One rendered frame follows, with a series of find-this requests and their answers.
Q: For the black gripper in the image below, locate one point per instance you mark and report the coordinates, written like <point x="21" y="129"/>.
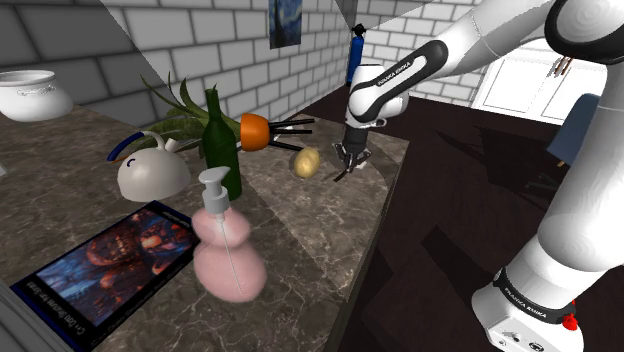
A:
<point x="355" y="140"/>

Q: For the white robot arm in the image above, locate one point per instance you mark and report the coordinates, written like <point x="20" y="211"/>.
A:
<point x="575" y="214"/>

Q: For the yellow potato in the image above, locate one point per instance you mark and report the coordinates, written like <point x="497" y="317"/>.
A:
<point x="306" y="163"/>

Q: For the green plant in orange pot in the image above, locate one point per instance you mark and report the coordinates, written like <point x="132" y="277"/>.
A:
<point x="255" y="131"/>

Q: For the blue cylinder with black top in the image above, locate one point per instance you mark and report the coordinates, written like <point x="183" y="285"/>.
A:
<point x="355" y="58"/>

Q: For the dark green glass bottle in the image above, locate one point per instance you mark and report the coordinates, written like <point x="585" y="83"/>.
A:
<point x="221" y="146"/>

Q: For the pink soap pump dispenser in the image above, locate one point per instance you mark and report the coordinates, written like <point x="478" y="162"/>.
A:
<point x="229" y="263"/>

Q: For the white cabinet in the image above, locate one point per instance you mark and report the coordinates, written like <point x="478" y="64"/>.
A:
<point x="521" y="92"/>

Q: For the blue chair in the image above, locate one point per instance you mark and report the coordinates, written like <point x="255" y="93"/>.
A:
<point x="575" y="126"/>

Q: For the dark book with fiery cover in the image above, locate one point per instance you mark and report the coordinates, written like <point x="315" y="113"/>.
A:
<point x="107" y="273"/>

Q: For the white ceramic pot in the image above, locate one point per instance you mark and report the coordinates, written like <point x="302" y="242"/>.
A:
<point x="30" y="97"/>

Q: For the blue wall picture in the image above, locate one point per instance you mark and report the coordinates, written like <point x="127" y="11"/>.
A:
<point x="285" y="22"/>

